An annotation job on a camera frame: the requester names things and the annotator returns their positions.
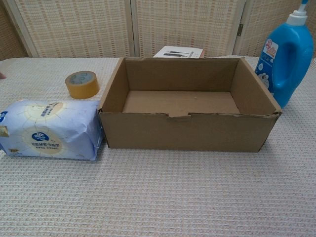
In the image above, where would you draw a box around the blue pump detergent bottle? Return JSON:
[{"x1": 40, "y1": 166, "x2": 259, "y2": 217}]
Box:
[{"x1": 254, "y1": 0, "x2": 315, "y2": 109}]

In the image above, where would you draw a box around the white cable product box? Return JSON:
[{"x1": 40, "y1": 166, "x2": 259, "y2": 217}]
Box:
[{"x1": 153, "y1": 45, "x2": 204, "y2": 59}]

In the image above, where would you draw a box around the tan packing tape roll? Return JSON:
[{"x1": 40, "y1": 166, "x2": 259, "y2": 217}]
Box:
[{"x1": 65, "y1": 71, "x2": 100, "y2": 100}]

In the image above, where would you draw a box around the white plastic bag package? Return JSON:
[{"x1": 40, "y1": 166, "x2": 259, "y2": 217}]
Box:
[{"x1": 0, "y1": 98, "x2": 103, "y2": 162}]

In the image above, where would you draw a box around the cream woven tablecloth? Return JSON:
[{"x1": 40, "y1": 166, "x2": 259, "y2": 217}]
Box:
[{"x1": 0, "y1": 56, "x2": 316, "y2": 237}]

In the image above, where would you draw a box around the woven folding screen panel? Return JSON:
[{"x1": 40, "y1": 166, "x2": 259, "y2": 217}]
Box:
[
  {"x1": 130, "y1": 0, "x2": 247, "y2": 59},
  {"x1": 2, "y1": 0, "x2": 136, "y2": 59},
  {"x1": 234, "y1": 0, "x2": 316, "y2": 60},
  {"x1": 0, "y1": 0, "x2": 33, "y2": 61}
]

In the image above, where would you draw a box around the cardboard box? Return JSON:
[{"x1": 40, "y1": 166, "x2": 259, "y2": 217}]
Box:
[{"x1": 98, "y1": 56, "x2": 282, "y2": 152}]

